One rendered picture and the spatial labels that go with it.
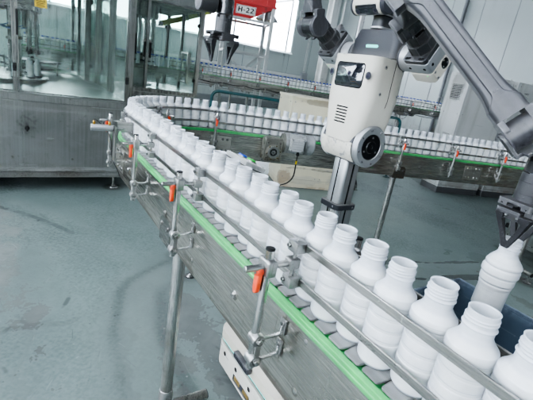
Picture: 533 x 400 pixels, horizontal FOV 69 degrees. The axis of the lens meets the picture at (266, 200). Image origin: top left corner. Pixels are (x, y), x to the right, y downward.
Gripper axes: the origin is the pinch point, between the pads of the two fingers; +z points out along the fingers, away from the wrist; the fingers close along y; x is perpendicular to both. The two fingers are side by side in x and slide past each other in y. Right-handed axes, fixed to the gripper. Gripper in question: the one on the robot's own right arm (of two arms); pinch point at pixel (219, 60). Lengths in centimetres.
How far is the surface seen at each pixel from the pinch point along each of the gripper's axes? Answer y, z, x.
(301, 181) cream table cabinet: -260, 132, -261
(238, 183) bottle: 18, 27, 56
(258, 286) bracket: 27, 35, 85
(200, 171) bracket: 21, 28, 41
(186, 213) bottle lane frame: 21, 42, 35
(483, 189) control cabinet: -600, 129, -199
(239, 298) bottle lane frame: 21, 48, 70
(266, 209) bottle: 17, 28, 70
